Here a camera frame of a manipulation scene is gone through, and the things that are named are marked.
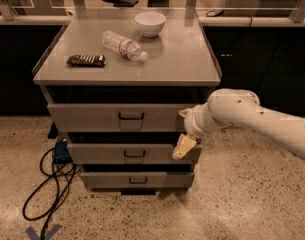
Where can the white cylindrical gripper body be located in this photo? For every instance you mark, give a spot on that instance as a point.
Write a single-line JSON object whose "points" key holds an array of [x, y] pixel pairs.
{"points": [[191, 123]]}

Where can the grey top drawer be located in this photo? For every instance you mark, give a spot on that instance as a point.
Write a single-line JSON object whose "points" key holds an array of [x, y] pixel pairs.
{"points": [[118, 117]]}

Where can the grey drawer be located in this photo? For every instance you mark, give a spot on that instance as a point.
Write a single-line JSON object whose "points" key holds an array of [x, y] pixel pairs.
{"points": [[129, 154], [118, 117], [125, 180]]}

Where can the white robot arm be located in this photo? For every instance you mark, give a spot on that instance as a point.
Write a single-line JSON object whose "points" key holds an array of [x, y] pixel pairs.
{"points": [[241, 108]]}

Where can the grey middle drawer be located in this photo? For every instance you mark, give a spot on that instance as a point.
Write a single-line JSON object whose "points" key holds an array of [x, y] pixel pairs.
{"points": [[129, 154]]}

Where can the grey bottom drawer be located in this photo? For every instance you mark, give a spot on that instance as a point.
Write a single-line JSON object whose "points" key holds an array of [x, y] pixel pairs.
{"points": [[125, 180]]}

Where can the grey metal drawer cabinet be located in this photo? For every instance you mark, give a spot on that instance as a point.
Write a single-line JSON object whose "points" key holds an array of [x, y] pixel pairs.
{"points": [[179, 70]]}

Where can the white ceramic bowl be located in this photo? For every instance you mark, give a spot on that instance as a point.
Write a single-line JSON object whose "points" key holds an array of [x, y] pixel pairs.
{"points": [[150, 24]]}

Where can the clear plastic water bottle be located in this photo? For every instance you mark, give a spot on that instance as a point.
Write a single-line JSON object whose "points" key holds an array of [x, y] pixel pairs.
{"points": [[124, 46]]}

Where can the dark striped snack bar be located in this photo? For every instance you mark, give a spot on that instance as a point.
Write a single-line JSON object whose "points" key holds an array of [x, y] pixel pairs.
{"points": [[87, 61]]}

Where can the blue power adapter box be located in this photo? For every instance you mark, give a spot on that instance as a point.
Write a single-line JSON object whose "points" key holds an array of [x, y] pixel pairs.
{"points": [[61, 154]]}

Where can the black chair armrest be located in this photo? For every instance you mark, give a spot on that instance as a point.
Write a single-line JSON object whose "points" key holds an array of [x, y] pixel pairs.
{"points": [[122, 3]]}

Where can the blue tape floor marker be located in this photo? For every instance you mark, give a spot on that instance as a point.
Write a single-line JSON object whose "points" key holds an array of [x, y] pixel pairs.
{"points": [[47, 235]]}

